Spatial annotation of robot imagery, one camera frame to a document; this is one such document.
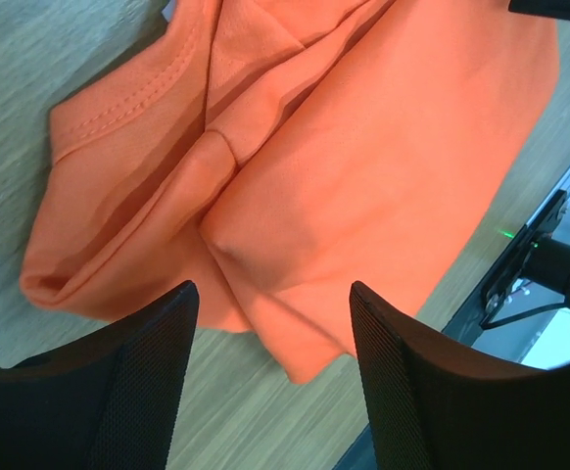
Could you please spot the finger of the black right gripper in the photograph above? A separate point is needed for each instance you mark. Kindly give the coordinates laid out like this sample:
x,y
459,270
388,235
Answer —
x,y
554,9

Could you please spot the orange t shirt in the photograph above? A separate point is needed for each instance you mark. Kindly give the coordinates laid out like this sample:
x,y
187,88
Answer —
x,y
275,152

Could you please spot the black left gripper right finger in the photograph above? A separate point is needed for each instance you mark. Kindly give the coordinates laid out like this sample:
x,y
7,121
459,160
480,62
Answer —
x,y
536,435

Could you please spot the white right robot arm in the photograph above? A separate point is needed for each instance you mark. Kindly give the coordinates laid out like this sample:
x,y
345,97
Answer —
x,y
549,263

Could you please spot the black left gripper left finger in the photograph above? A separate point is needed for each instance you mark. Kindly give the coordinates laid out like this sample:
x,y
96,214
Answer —
x,y
108,400

